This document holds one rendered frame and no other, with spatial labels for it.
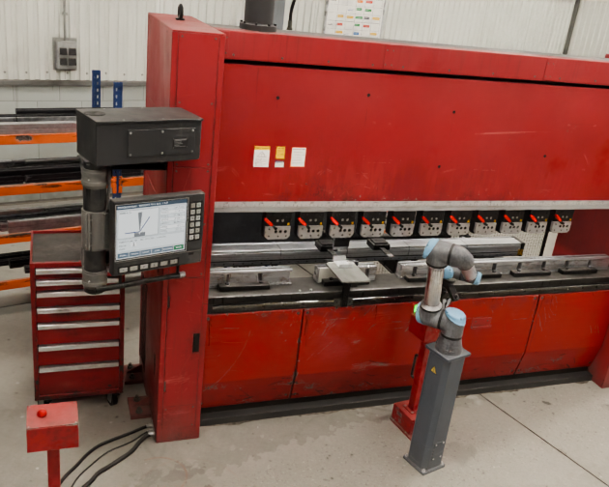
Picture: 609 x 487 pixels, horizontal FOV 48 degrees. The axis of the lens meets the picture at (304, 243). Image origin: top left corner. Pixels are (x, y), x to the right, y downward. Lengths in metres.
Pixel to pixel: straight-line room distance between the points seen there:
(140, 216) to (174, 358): 1.03
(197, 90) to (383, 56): 1.07
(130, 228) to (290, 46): 1.26
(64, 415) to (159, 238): 0.87
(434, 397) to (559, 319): 1.48
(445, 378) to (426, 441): 0.43
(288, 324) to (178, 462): 0.99
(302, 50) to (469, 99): 1.08
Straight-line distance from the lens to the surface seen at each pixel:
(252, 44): 3.60
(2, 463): 4.18
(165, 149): 3.14
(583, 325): 5.32
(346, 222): 4.06
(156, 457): 4.12
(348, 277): 3.99
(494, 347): 4.92
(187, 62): 3.34
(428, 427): 4.07
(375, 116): 3.93
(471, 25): 10.65
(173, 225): 3.25
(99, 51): 7.69
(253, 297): 3.93
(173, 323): 3.78
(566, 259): 5.10
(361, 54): 3.81
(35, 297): 4.05
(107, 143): 3.03
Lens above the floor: 2.62
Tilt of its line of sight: 22 degrees down
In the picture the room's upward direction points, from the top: 7 degrees clockwise
